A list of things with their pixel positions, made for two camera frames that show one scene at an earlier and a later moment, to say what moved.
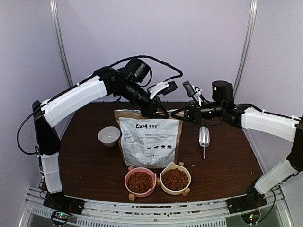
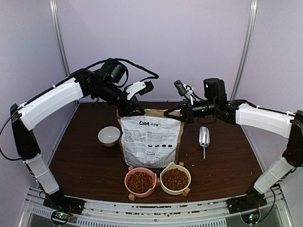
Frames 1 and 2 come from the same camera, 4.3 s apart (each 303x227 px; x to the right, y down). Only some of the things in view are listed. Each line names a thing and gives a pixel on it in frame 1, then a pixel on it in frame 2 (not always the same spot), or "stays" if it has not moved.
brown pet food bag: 149,142 stays
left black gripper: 150,110 to 129,108
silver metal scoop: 204,138 stays
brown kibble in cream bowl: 174,179 stays
